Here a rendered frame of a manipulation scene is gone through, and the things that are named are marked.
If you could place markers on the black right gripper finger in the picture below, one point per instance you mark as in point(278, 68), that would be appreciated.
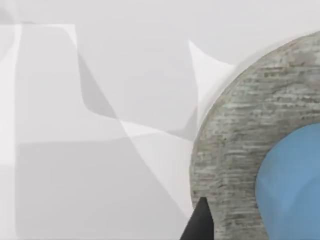
point(201, 223)

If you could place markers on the grey round coaster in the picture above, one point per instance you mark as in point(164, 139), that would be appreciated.
point(240, 125)

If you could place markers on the light blue cup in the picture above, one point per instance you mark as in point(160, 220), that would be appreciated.
point(290, 185)

